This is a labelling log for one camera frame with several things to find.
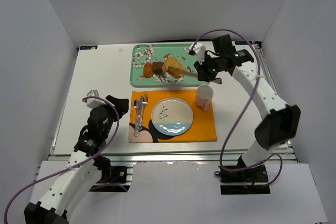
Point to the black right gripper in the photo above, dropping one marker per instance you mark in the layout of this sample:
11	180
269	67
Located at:
206	70

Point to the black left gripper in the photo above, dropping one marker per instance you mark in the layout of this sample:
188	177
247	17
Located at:
113	107

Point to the silver metal tongs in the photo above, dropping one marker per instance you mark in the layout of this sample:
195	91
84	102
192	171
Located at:
195	75

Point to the sliced bread piece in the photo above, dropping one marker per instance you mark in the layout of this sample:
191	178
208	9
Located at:
173	62

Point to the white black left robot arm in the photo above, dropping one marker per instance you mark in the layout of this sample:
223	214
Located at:
86	165

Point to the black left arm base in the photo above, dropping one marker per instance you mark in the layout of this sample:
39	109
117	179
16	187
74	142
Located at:
114	179

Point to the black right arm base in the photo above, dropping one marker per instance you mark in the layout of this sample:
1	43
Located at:
248	182

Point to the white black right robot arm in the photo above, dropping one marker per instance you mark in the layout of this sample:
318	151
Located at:
279	120

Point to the orange-brown bread roll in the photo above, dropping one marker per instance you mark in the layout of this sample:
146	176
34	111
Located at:
148	71

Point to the silver spoon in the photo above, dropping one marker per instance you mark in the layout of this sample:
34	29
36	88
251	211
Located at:
137	108

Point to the silver table knife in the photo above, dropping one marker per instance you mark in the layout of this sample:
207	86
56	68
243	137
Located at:
139	113

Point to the pink white ceramic mug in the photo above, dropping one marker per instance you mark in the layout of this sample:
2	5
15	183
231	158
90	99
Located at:
204	95

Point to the silver fork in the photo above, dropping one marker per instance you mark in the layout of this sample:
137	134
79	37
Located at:
144	102

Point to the dark brown muffin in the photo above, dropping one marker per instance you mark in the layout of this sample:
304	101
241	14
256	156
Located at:
158	66

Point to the white blue ceramic plate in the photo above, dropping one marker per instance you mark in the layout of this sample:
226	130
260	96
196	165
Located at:
172	116

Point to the green floral tray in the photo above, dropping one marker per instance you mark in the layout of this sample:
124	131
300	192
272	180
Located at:
143	53

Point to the orange cartoon placemat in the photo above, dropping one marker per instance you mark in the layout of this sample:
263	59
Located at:
201	130

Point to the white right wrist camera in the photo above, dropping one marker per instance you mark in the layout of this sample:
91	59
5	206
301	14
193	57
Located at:
198	49

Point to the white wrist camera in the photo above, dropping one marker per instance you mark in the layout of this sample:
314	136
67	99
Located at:
92	102
198	49

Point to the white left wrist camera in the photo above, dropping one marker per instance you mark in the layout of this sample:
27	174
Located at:
92	102

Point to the aluminium table frame rail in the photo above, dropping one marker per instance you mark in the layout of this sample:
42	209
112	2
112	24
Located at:
107	69

